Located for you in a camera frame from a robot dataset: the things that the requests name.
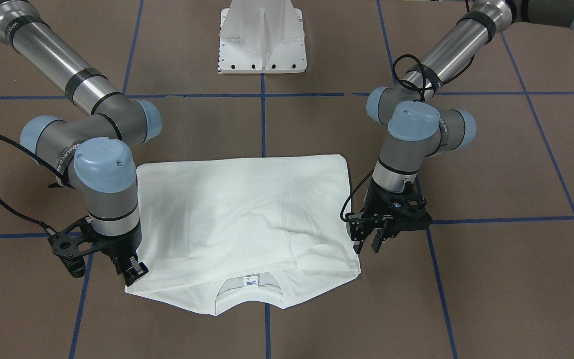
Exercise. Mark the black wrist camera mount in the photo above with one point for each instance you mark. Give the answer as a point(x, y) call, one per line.
point(65, 246)
point(404, 211)

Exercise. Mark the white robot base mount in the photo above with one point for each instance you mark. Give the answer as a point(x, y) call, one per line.
point(261, 37)

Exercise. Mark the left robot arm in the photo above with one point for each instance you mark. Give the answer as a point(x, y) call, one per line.
point(510, 194)

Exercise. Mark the white long-sleeve printed shirt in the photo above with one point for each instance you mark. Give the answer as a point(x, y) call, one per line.
point(216, 234)

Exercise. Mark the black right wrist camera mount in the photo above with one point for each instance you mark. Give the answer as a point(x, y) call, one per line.
point(65, 246)

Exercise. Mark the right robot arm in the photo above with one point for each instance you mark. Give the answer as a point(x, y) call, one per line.
point(92, 155)

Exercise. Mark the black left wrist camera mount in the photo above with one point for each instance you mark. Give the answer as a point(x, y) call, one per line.
point(404, 211)

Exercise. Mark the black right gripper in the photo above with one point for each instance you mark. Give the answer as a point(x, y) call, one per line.
point(116, 248)

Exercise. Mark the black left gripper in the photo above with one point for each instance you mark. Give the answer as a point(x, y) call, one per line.
point(372, 201)

